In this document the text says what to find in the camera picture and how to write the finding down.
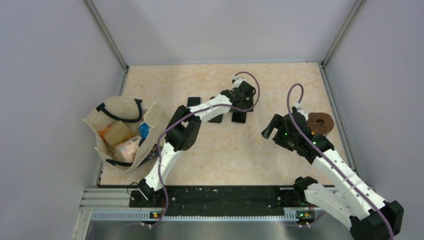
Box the aluminium frame rail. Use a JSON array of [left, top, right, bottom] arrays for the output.
[[81, 185, 319, 222]]

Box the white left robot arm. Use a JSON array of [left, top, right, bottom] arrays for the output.
[[138, 77, 259, 207]]

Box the blue snack packet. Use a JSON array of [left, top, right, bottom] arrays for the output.
[[138, 121, 151, 139]]

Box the beige tote bag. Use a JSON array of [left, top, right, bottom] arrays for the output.
[[84, 96, 170, 172]]

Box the clear magsafe phone case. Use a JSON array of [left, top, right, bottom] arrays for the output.
[[230, 109, 248, 125]]

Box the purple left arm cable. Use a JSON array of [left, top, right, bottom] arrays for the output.
[[156, 71, 261, 229]]

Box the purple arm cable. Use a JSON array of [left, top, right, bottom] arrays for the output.
[[286, 83, 395, 240], [156, 71, 261, 229]]

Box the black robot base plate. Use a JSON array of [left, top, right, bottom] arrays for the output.
[[129, 185, 318, 219]]

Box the black phone case with camera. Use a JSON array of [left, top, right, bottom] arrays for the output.
[[207, 96, 223, 124]]

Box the brown donut on cup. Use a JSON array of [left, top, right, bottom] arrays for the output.
[[306, 112, 335, 136]]

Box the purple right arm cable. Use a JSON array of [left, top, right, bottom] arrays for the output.
[[286, 83, 395, 240]]

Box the lavender phone case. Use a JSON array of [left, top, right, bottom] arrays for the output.
[[186, 96, 202, 109]]

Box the pink snack packet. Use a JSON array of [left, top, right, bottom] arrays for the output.
[[114, 136, 142, 163]]

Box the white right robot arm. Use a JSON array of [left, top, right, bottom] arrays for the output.
[[261, 111, 404, 240]]

